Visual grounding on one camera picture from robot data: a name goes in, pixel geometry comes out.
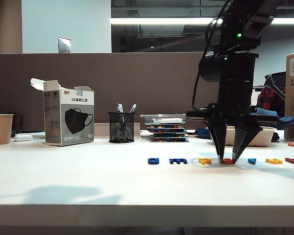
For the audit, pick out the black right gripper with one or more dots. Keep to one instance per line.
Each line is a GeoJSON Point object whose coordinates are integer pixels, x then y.
{"type": "Point", "coordinates": [235, 115]}

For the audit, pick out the orange red letter c magnet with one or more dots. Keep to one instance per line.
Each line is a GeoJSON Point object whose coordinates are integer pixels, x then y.
{"type": "Point", "coordinates": [227, 161]}

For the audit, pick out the yellow letter p magnet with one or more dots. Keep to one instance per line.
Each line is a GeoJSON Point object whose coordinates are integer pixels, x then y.
{"type": "Point", "coordinates": [204, 160]}

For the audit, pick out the yellow letter u magnet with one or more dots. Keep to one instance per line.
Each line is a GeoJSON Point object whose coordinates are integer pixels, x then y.
{"type": "Point", "coordinates": [273, 161]}

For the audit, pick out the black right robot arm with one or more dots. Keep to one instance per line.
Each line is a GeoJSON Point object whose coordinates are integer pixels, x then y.
{"type": "Point", "coordinates": [235, 73]}

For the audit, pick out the light blue letter r magnet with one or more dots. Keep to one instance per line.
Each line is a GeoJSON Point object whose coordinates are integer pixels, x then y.
{"type": "Point", "coordinates": [252, 161]}

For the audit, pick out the blue letter m magnet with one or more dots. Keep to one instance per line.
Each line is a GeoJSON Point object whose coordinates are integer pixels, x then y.
{"type": "Point", "coordinates": [177, 161]}

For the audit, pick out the letter magnet blister pack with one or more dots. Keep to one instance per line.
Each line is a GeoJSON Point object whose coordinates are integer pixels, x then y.
{"type": "Point", "coordinates": [169, 140]}
{"type": "Point", "coordinates": [169, 135]}
{"type": "Point", "coordinates": [165, 128]}

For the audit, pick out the blue letter g magnet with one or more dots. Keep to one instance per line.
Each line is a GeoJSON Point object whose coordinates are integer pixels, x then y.
{"type": "Point", "coordinates": [153, 161]}

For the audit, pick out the brown paper cup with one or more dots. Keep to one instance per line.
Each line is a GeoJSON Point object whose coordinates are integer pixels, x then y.
{"type": "Point", "coordinates": [1, 129]}

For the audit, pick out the beige oval pulp tray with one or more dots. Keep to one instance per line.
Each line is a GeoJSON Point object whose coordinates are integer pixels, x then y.
{"type": "Point", "coordinates": [264, 137]}

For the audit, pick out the red plaid garment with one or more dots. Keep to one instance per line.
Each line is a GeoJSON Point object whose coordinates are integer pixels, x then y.
{"type": "Point", "coordinates": [269, 102]}

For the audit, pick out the clear plastic tray pack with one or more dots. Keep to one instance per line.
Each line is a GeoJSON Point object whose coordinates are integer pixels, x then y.
{"type": "Point", "coordinates": [164, 116]}

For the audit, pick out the black white pen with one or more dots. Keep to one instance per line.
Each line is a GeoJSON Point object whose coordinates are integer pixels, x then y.
{"type": "Point", "coordinates": [133, 108]}
{"type": "Point", "coordinates": [119, 107]}

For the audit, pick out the black mesh pen holder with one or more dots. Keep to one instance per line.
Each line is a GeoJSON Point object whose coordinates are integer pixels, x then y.
{"type": "Point", "coordinates": [121, 133]}

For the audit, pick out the beige low box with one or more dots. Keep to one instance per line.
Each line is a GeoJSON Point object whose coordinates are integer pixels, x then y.
{"type": "Point", "coordinates": [101, 131]}

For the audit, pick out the brown desk partition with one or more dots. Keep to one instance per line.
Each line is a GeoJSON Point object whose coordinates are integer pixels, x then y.
{"type": "Point", "coordinates": [112, 83]}

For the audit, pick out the long ceiling light strip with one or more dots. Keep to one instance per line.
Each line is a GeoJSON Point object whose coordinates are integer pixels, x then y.
{"type": "Point", "coordinates": [161, 21]}

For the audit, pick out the grey face mask box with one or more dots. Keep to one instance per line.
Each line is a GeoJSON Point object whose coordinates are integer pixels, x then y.
{"type": "Point", "coordinates": [71, 122]}

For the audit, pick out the white earbud case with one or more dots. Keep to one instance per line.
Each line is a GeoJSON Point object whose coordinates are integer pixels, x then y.
{"type": "Point", "coordinates": [23, 138]}

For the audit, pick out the metal wall switch plate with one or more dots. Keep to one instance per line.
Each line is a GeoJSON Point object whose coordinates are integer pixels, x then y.
{"type": "Point", "coordinates": [64, 45]}

